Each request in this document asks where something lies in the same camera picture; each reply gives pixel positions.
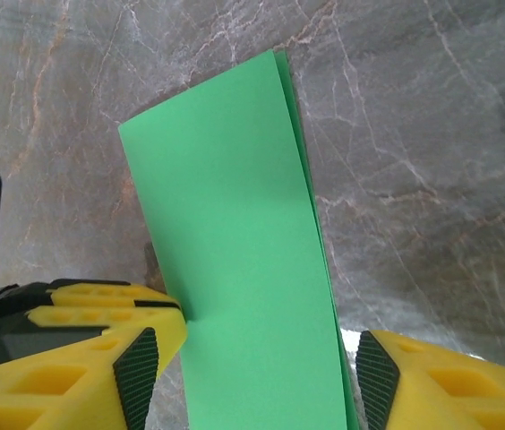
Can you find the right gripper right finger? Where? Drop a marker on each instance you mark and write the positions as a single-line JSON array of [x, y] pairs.
[[458, 394]]

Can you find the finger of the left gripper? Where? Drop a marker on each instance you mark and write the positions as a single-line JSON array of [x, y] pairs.
[[169, 327], [145, 296]]

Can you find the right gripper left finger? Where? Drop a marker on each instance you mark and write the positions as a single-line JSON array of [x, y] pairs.
[[55, 394]]

